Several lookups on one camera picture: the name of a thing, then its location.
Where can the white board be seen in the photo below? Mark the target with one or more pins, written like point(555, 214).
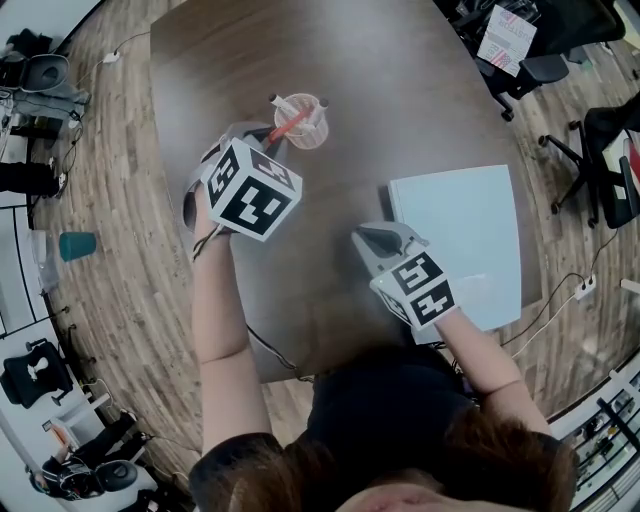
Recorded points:
point(460, 225)

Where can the white power adapter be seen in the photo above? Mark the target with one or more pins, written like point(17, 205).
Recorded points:
point(111, 56)

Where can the person's right forearm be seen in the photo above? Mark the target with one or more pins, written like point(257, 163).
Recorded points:
point(490, 370)

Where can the teal cup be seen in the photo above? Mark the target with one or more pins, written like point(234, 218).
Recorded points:
point(77, 246)

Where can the person's black shirt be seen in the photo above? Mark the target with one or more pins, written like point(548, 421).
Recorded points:
point(390, 400)

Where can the black padded chair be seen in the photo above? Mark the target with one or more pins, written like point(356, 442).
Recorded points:
point(35, 372)

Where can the red marker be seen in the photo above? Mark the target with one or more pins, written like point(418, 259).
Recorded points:
point(290, 125)

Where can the person's left forearm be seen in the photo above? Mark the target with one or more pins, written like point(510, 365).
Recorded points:
point(225, 340)

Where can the white marker with black cap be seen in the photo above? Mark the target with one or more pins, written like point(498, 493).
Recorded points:
point(316, 116)
point(284, 105)

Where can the white power strip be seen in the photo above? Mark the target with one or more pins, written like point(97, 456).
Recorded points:
point(585, 287)

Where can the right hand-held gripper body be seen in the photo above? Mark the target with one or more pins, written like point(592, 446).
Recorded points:
point(420, 290)

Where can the grey chair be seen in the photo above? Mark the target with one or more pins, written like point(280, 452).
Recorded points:
point(45, 72)

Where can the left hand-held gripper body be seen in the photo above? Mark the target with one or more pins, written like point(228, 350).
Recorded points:
point(250, 200)

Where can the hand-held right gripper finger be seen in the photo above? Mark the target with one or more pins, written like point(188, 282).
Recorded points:
point(382, 241)

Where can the black office chair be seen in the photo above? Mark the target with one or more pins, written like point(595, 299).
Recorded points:
point(600, 150)
point(535, 70)

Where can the white printed poster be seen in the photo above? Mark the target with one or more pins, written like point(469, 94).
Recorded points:
point(507, 40)

